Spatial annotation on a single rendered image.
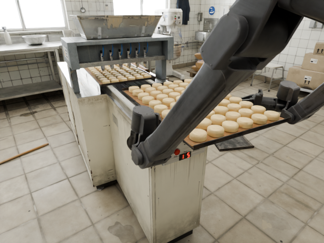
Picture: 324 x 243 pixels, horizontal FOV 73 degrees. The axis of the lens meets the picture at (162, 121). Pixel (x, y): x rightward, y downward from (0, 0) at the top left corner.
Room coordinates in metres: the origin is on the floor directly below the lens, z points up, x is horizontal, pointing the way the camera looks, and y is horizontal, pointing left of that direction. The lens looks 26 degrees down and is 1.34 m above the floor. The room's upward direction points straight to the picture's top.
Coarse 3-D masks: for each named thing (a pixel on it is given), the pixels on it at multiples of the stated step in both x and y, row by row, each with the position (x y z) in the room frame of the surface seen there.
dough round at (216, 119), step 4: (212, 116) 0.66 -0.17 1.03; (216, 116) 0.66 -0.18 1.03; (220, 116) 0.66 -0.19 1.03; (224, 116) 0.66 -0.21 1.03; (212, 120) 0.65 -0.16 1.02; (216, 120) 0.64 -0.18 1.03; (220, 120) 0.64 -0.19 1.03; (224, 120) 0.64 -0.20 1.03; (216, 124) 0.64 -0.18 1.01; (220, 124) 0.63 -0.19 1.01
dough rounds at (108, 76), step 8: (96, 72) 1.69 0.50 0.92; (104, 72) 1.68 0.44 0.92; (112, 72) 1.69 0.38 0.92; (120, 72) 1.72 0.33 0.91; (128, 72) 1.71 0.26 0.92; (136, 72) 1.68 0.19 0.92; (144, 72) 1.70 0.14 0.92; (96, 80) 1.54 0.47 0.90; (104, 80) 1.47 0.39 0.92; (112, 80) 1.47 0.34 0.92; (120, 80) 1.50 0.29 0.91; (128, 80) 1.54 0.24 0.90
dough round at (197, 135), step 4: (192, 132) 0.55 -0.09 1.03; (196, 132) 0.55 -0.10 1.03; (200, 132) 0.55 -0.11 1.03; (204, 132) 0.55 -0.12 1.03; (192, 136) 0.54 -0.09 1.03; (196, 136) 0.53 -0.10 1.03; (200, 136) 0.53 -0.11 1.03; (204, 136) 0.53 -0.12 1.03; (192, 140) 0.53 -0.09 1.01; (196, 140) 0.53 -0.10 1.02; (200, 140) 0.53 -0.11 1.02; (204, 140) 0.53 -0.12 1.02
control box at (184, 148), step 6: (180, 144) 0.86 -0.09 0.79; (186, 144) 0.88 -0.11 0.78; (180, 150) 0.86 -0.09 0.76; (186, 150) 0.88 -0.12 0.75; (192, 150) 0.90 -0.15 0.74; (198, 150) 0.91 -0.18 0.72; (174, 156) 0.85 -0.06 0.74; (180, 156) 0.86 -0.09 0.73; (186, 156) 0.88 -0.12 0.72; (168, 162) 0.83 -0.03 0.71
